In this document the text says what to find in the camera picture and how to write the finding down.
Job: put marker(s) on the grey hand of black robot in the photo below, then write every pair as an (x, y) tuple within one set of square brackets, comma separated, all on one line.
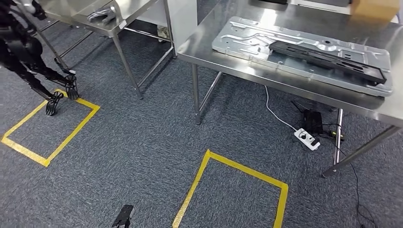
[(102, 15)]

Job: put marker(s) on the black plastic plate part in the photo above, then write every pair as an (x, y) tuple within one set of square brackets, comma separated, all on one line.
[(314, 56)]

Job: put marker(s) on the stainless steel workbench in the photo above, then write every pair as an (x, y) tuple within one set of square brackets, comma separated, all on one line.
[(204, 50)]

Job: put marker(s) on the small speckled floor object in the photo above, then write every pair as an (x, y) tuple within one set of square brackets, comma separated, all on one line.
[(163, 34)]

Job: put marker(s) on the white partition board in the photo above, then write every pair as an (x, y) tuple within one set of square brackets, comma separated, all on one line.
[(185, 22)]

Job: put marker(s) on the stamped sheet metal panel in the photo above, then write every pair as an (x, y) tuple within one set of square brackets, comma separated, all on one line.
[(245, 47)]

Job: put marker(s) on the yellow floor tape square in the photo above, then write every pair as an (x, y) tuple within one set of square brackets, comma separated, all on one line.
[(31, 155)]

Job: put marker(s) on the white flat device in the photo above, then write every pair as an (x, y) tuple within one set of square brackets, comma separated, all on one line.
[(321, 4)]

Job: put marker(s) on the black power adapters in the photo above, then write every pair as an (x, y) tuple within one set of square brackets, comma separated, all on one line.
[(313, 121)]

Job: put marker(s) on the white power strip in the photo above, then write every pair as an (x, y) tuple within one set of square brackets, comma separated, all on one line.
[(307, 139)]

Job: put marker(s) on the brown cardboard box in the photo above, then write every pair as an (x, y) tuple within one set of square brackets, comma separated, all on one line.
[(374, 9)]

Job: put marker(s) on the black left wrist camera bracket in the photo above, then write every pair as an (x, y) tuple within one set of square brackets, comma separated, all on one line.
[(123, 215)]

